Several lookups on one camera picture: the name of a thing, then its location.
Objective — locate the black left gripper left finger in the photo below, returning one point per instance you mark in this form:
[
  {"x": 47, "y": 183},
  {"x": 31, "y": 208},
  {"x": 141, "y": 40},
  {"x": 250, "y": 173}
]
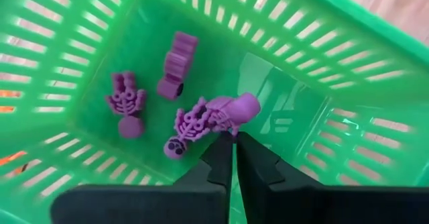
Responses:
[{"x": 151, "y": 207}]

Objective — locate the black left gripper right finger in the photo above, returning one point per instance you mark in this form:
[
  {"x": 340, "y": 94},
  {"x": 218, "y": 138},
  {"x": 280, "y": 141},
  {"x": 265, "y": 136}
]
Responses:
[{"x": 335, "y": 207}]

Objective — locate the green plastic basket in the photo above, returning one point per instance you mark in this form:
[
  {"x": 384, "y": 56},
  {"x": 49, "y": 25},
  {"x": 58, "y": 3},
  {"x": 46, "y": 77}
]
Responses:
[{"x": 301, "y": 133}]

